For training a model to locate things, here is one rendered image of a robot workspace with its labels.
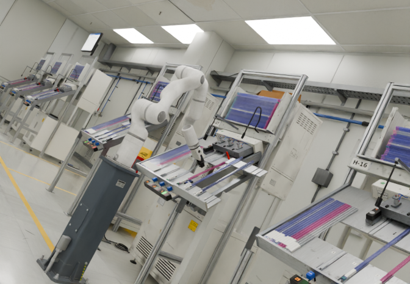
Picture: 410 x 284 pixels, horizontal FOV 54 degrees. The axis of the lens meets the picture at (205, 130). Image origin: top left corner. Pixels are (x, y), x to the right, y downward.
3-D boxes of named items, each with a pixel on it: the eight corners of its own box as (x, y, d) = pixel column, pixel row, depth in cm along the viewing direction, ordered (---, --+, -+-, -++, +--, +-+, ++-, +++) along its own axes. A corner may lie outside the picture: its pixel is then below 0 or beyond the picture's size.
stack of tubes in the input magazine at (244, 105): (264, 129, 298) (280, 97, 301) (223, 118, 340) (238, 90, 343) (274, 136, 305) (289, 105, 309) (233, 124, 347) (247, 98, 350)
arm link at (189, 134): (185, 143, 290) (189, 147, 281) (179, 127, 284) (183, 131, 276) (196, 138, 291) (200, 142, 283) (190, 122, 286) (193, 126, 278)
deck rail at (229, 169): (181, 198, 263) (179, 190, 261) (180, 197, 265) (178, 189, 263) (262, 159, 298) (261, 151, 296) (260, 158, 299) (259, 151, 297)
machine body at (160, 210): (164, 302, 271) (206, 219, 278) (124, 257, 328) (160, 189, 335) (228, 319, 308) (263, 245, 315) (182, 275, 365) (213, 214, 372)
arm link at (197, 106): (187, 94, 286) (178, 135, 293) (194, 99, 272) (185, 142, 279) (199, 96, 290) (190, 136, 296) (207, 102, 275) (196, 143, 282)
